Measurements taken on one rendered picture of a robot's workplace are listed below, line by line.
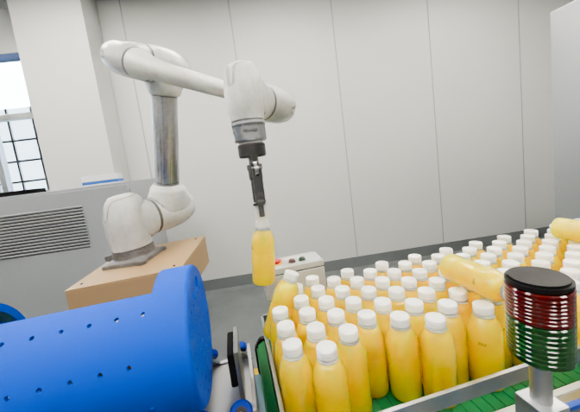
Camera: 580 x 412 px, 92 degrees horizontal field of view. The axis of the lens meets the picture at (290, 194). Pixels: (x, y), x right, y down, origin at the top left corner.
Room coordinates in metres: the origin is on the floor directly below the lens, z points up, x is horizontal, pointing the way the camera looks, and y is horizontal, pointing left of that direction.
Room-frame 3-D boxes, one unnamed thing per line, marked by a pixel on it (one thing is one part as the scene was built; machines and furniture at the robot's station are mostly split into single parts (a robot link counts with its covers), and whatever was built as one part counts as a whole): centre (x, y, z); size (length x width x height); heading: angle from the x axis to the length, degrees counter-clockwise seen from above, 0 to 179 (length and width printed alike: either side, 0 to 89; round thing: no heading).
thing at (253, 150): (0.77, 0.09, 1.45); 0.08 x 0.07 x 0.09; 11
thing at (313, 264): (0.91, 0.03, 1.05); 0.20 x 0.10 x 0.10; 101
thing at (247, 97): (0.78, 0.08, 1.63); 0.13 x 0.11 x 0.16; 150
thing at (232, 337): (0.59, 0.17, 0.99); 0.10 x 0.02 x 0.12; 11
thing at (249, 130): (0.77, 0.09, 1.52); 0.09 x 0.09 x 0.06
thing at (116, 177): (2.18, 1.42, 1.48); 0.24 x 0.12 x 0.08; 102
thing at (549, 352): (0.31, -0.28, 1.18); 0.06 x 0.06 x 0.05
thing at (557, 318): (0.31, -0.28, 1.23); 0.06 x 0.06 x 0.04
